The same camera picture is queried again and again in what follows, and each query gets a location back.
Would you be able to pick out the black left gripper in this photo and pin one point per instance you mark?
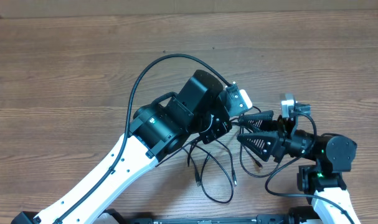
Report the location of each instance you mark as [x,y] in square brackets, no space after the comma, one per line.
[219,130]

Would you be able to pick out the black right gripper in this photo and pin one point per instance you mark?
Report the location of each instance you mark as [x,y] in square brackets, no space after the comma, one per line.
[272,138]

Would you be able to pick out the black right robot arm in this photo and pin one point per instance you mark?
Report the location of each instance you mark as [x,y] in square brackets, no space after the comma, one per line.
[322,183]

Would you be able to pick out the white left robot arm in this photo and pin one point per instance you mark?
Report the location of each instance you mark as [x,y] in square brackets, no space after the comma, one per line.
[157,130]

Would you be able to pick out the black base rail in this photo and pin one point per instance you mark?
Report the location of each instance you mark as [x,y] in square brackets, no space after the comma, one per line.
[259,219]

